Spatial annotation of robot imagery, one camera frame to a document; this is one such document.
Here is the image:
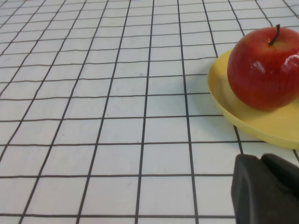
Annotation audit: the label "yellow plastic plate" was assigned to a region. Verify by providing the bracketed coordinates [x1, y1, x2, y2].
[207, 49, 299, 150]

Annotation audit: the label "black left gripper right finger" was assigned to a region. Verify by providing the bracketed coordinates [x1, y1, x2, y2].
[261, 153, 299, 196]

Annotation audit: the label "red apple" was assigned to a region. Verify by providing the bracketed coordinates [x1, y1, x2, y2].
[227, 24, 299, 112]

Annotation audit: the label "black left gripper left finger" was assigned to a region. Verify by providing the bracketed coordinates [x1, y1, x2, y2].
[230, 154, 299, 224]

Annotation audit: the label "white black-grid tablecloth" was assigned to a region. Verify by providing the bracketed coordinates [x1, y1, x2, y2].
[0, 0, 299, 224]

